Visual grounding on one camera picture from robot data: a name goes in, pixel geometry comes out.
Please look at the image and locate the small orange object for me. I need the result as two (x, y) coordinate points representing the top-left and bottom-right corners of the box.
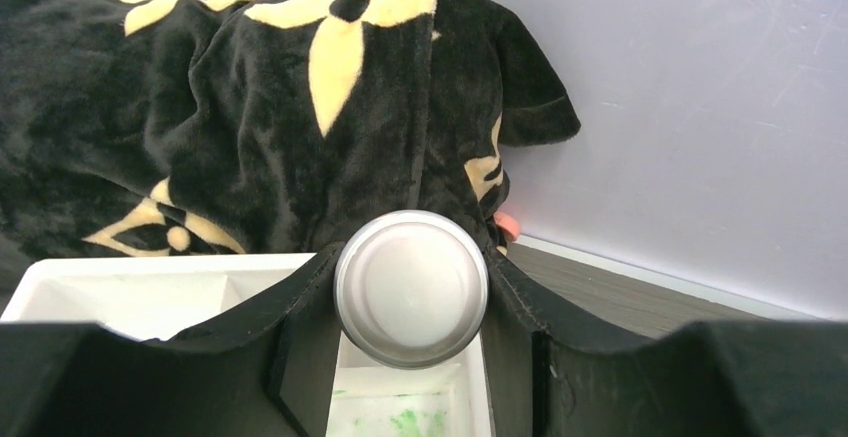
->
(494, 211), (522, 242)

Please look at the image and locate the white plastic drawer organizer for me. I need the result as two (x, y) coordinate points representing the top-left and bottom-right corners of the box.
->
(1, 253), (495, 436)

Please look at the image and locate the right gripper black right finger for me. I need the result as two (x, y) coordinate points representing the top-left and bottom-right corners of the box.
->
(481, 250), (847, 436)

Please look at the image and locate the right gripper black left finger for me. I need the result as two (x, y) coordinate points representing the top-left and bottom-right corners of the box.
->
(1, 244), (341, 436)

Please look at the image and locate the white spray bottle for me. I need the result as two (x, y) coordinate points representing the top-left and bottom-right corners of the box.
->
(333, 210), (489, 369)

